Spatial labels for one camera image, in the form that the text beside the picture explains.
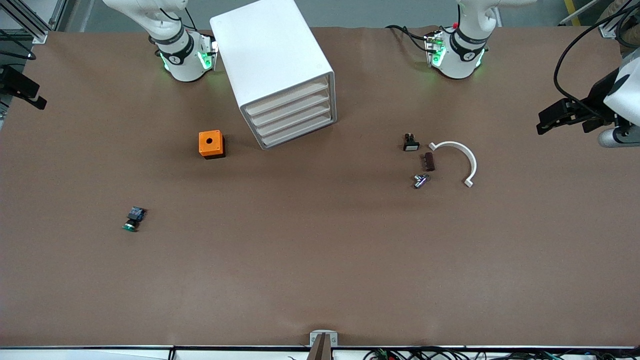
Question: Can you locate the green push button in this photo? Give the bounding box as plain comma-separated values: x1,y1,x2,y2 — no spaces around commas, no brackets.
122,206,148,233

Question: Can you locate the orange box with hole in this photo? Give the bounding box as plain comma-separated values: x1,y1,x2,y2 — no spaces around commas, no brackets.
198,130,226,160

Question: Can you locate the black base cable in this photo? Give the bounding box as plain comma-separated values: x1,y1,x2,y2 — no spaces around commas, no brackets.
385,24,437,54

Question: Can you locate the brown table cover sheet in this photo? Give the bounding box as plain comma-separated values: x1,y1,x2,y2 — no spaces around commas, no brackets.
0,25,640,349

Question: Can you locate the aluminium frame profile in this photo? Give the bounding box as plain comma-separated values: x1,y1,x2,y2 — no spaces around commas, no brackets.
560,0,640,39
0,0,69,46

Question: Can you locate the white curved plastic bracket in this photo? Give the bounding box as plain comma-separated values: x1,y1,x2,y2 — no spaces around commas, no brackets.
428,141,478,189

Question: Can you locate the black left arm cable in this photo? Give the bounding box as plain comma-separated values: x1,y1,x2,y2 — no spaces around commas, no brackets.
553,0,640,120

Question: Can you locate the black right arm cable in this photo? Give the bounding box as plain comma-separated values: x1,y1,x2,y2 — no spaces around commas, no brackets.
0,27,39,63

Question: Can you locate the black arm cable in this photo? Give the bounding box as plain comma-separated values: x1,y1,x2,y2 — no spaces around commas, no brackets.
0,27,39,63
553,0,640,120

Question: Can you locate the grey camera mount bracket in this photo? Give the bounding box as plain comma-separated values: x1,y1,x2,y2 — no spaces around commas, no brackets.
307,330,339,360

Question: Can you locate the black cable bundle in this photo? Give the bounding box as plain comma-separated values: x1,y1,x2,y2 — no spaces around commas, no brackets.
362,346,640,360

